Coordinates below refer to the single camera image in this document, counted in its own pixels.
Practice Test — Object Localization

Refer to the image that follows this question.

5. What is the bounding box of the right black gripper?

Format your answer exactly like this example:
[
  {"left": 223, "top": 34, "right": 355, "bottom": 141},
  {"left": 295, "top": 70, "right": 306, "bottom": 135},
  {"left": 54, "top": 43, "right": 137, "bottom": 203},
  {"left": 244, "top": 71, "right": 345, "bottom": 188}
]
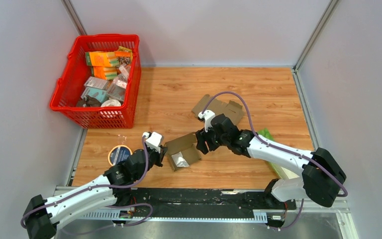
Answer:
[{"left": 195, "top": 125, "right": 229, "bottom": 155}]

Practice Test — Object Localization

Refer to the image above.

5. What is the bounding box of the cardboard box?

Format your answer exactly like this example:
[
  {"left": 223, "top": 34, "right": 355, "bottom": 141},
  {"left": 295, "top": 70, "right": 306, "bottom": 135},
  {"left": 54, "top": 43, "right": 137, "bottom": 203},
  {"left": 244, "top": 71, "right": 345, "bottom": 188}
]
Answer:
[
  {"left": 191, "top": 94, "right": 244, "bottom": 125},
  {"left": 164, "top": 132, "right": 201, "bottom": 171}
]

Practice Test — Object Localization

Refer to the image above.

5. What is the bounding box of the small white plastic packet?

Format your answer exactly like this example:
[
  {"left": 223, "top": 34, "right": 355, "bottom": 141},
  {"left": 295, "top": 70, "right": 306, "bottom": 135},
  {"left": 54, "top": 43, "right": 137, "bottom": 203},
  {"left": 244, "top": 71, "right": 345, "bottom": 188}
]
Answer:
[{"left": 171, "top": 152, "right": 190, "bottom": 168}]

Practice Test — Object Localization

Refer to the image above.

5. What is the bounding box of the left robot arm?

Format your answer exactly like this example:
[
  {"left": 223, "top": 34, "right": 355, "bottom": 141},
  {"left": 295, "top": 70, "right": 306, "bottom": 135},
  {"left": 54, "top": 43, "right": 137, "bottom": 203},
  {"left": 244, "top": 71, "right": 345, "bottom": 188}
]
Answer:
[{"left": 20, "top": 146, "right": 167, "bottom": 239}]

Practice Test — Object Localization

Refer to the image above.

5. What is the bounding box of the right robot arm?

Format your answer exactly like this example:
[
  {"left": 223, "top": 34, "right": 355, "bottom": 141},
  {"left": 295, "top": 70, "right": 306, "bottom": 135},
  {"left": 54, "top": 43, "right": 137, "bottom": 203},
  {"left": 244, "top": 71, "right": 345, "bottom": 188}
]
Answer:
[{"left": 195, "top": 110, "right": 347, "bottom": 209}]

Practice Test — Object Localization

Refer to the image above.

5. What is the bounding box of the teal box in basket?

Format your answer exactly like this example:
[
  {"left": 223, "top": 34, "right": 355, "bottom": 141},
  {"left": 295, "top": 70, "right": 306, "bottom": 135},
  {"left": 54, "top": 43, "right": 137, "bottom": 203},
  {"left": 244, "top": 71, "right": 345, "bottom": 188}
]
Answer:
[{"left": 81, "top": 87, "right": 108, "bottom": 103}]

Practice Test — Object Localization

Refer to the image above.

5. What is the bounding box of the orange green box lower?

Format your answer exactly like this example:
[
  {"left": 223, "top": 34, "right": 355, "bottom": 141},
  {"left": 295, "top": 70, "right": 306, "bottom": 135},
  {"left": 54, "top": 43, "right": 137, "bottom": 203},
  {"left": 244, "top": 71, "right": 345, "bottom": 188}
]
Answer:
[{"left": 91, "top": 66, "right": 119, "bottom": 80}]

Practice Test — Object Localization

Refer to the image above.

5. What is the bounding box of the orange green box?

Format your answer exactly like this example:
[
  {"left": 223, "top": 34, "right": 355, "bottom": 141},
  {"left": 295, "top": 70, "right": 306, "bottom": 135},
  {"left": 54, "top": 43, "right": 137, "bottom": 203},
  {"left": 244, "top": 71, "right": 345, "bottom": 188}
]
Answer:
[
  {"left": 91, "top": 66, "right": 119, "bottom": 80},
  {"left": 85, "top": 51, "right": 119, "bottom": 67}
]

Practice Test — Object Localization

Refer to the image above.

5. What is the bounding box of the orange green box upper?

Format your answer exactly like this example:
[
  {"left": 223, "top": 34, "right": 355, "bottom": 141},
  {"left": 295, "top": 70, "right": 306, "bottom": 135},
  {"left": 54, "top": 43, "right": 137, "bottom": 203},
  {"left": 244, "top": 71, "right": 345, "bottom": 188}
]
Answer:
[{"left": 85, "top": 51, "right": 119, "bottom": 67}]

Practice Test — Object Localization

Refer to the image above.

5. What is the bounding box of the white tape roll in basket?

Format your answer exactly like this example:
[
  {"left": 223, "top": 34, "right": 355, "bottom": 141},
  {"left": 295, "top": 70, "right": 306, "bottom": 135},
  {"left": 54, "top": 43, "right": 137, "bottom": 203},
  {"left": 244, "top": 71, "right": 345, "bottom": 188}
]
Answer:
[{"left": 101, "top": 99, "right": 122, "bottom": 107}]

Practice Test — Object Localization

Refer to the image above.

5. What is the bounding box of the green napa cabbage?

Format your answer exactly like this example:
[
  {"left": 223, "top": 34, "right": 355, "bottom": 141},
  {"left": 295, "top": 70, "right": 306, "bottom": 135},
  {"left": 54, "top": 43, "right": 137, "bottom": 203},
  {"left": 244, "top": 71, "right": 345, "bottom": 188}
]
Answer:
[{"left": 258, "top": 127, "right": 294, "bottom": 179}]

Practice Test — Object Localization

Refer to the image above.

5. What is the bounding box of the clear packet in basket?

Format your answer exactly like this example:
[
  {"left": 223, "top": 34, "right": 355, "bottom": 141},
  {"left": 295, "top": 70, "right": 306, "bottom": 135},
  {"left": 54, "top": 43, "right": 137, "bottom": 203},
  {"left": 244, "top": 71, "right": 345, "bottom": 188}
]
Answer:
[{"left": 106, "top": 75, "right": 128, "bottom": 103}]

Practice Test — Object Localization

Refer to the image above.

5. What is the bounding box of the grey packet in basket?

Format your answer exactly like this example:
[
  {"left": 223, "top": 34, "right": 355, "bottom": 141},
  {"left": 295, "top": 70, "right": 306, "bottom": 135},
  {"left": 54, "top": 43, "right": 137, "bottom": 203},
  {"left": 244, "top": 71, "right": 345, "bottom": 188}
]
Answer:
[{"left": 84, "top": 76, "right": 111, "bottom": 90}]

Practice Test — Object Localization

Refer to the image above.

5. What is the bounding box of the colourful snack packet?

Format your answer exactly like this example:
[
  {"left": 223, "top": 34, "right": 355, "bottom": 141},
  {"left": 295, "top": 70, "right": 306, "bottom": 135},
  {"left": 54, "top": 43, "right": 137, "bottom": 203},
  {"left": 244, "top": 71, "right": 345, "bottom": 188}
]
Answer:
[{"left": 114, "top": 46, "right": 133, "bottom": 65}]

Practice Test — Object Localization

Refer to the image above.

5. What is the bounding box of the red plastic shopping basket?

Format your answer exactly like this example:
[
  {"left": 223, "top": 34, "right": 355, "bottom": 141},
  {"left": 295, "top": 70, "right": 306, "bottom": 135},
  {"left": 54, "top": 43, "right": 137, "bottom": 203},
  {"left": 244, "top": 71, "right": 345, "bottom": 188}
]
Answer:
[{"left": 49, "top": 34, "right": 141, "bottom": 129}]

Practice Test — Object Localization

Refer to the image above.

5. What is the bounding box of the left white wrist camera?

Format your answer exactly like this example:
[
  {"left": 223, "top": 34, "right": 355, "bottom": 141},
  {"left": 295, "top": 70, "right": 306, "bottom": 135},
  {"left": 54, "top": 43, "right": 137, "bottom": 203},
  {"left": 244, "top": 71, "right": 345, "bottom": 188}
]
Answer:
[{"left": 142, "top": 131, "right": 164, "bottom": 153}]

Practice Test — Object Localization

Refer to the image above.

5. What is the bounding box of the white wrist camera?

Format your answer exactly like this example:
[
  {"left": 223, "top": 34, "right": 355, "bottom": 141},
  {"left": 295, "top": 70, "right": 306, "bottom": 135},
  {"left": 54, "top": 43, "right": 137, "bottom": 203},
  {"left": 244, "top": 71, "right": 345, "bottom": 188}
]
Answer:
[
  {"left": 142, "top": 131, "right": 164, "bottom": 153},
  {"left": 197, "top": 110, "right": 216, "bottom": 132}
]

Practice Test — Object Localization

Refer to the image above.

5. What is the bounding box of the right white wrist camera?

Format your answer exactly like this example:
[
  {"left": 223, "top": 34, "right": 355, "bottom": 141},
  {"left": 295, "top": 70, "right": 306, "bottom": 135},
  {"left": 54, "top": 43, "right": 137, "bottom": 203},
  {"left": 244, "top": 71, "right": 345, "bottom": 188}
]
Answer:
[{"left": 197, "top": 110, "right": 216, "bottom": 132}]

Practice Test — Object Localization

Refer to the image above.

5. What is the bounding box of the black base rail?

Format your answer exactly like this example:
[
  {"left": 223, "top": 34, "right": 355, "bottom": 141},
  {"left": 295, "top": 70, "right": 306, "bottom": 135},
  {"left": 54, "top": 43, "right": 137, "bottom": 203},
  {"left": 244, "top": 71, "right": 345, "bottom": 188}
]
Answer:
[{"left": 82, "top": 188, "right": 297, "bottom": 225}]

